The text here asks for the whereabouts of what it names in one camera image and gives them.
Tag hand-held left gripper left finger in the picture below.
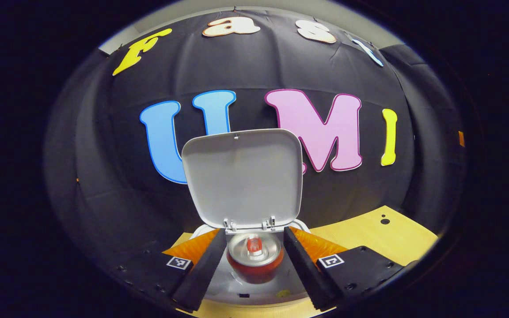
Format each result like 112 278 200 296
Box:
115 227 228 313

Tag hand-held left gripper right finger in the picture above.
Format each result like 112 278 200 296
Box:
283 226 405 312

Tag white desktop garbage bin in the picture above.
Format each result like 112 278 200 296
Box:
182 129 312 307

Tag red pop can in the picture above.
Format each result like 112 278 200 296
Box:
226 233 285 284

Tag wooden desktop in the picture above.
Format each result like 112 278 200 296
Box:
168 205 438 318

